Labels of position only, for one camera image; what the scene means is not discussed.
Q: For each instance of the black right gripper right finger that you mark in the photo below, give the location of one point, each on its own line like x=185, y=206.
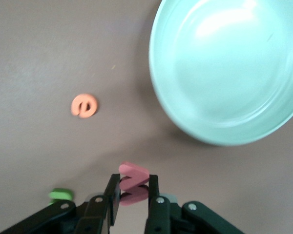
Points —
x=153, y=195

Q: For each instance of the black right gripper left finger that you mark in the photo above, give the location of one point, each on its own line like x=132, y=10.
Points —
x=112, y=192

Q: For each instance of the pink foam letter w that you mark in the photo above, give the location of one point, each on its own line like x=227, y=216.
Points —
x=134, y=173

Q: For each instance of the green foam letter n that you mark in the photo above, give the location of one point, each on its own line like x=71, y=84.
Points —
x=61, y=195

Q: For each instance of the orange foam letter e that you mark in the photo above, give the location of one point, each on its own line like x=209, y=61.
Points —
x=75, y=102

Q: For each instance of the light green plate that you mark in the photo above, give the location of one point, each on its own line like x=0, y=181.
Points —
x=222, y=73

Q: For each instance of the brown table cover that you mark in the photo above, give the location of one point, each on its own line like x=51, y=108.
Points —
x=51, y=61

